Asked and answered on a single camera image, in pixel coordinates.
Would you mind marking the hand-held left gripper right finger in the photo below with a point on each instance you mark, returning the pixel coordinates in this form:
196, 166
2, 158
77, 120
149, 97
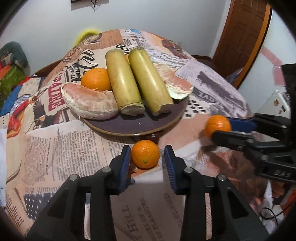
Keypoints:
170, 166

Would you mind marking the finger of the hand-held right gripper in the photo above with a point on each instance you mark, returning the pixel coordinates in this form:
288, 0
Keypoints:
231, 138
241, 124

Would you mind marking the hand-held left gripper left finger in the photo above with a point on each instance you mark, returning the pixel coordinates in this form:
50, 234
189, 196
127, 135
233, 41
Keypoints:
124, 166

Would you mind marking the small tangerine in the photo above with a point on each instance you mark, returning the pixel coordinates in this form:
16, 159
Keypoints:
216, 125
145, 154

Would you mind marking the purple plate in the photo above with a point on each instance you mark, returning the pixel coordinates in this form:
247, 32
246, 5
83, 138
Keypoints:
129, 125

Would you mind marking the peeled pomelo segment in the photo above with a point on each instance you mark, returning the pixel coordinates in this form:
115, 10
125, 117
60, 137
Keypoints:
90, 102
177, 83

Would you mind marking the yellow-green sugarcane piece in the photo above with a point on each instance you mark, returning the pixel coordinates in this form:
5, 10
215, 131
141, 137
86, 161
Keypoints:
123, 81
150, 78

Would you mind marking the plain large orange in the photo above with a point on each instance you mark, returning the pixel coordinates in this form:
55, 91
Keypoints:
96, 78

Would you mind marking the newspaper print tablecloth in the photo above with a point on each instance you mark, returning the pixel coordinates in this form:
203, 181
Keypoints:
57, 150

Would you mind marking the brown wooden door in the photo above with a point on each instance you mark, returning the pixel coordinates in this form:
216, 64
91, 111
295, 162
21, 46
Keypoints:
242, 30

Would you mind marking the colourful printed blanket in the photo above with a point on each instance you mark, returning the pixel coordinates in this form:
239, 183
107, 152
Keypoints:
13, 104

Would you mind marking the yellow chair back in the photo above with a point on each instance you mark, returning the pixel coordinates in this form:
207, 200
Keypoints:
84, 34

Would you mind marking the green patterned box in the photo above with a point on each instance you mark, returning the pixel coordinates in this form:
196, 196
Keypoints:
9, 81

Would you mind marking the grey plush toy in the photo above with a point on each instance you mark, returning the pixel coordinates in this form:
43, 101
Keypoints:
13, 53

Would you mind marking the small black wall monitor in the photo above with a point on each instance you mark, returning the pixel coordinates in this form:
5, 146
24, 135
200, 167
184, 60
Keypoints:
81, 1

